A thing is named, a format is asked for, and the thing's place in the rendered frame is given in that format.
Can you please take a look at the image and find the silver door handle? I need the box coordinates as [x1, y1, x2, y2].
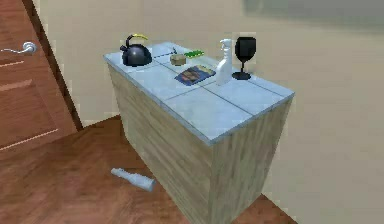
[0, 41, 38, 56]

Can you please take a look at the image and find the green sponge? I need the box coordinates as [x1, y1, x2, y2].
[184, 49, 206, 59]

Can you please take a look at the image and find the white spray bottle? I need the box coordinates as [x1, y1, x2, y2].
[215, 38, 234, 86]

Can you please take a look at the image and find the brown wooden door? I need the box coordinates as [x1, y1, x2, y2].
[0, 0, 84, 152]

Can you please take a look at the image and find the black wine glass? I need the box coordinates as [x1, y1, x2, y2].
[231, 36, 258, 81]

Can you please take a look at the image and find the wooden counter with tiled top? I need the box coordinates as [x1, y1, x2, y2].
[102, 41, 296, 224]

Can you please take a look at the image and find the pale blue bottle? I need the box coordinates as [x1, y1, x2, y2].
[110, 167, 157, 193]

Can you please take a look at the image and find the black kettle with yellow handle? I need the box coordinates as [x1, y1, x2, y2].
[119, 33, 153, 68]

